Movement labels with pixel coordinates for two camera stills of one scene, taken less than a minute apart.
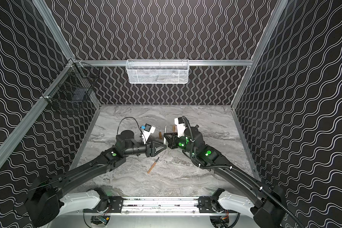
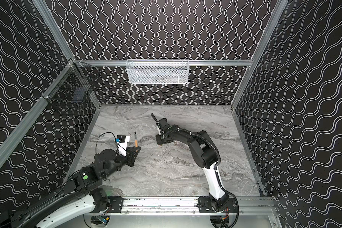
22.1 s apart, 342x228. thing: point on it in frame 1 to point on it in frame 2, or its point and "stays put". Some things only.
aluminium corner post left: (42, 7) stays put
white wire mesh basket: (157, 71) stays put
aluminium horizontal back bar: (188, 63) stays put
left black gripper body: (149, 148) to (131, 155)
